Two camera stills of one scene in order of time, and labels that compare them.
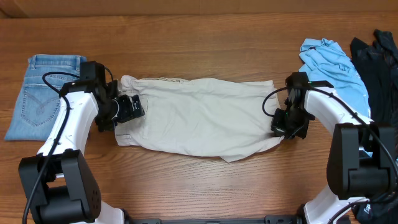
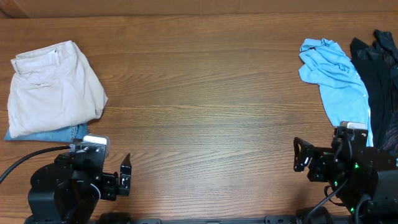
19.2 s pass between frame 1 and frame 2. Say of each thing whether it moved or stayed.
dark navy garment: stayed
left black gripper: moved
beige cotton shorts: moved
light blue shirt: stayed
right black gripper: moved
